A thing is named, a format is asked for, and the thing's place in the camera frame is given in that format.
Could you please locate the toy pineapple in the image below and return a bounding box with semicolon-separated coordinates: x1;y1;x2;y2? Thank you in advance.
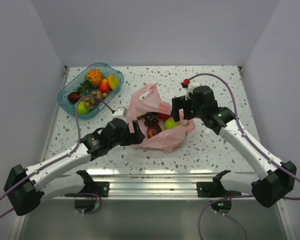
75;68;105;95

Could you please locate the orange yellow toy mango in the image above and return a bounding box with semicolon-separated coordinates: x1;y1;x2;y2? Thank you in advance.
107;75;119;90

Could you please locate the dark toy grape bunch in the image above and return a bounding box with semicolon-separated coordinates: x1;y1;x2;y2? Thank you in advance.
143;112;159;127

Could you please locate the dark purple toy fruit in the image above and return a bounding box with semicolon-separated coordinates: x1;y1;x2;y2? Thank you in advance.
147;124;162;138

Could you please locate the pink plastic bag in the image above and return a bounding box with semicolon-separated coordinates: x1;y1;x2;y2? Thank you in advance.
127;83;195;152

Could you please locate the red toy strawberry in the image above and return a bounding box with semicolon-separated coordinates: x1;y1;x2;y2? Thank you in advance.
157;112;171;122

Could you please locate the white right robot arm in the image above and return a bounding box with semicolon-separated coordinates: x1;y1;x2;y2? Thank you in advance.
171;85;297;208

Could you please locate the brown toy longan bunch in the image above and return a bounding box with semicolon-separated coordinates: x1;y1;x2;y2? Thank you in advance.
83;91;108;109

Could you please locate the dark red toy plum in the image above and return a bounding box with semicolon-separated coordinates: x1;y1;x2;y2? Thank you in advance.
67;91;81;104

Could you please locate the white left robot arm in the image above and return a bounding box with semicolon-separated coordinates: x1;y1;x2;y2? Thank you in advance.
3;118;145;216

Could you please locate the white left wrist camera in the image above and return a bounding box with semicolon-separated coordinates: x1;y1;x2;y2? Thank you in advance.
112;107;128;121

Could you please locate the red toy fruit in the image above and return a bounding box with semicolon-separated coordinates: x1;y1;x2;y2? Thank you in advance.
99;79;111;94

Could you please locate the aluminium mounting rail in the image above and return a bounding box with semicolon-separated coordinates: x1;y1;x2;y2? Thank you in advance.
64;173;265;201

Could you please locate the teal plastic fruit tray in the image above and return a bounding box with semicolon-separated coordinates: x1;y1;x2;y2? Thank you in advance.
57;62;124;120

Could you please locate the green toy apple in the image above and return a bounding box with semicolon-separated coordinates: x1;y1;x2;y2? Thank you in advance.
74;101;93;115
164;117;180;130

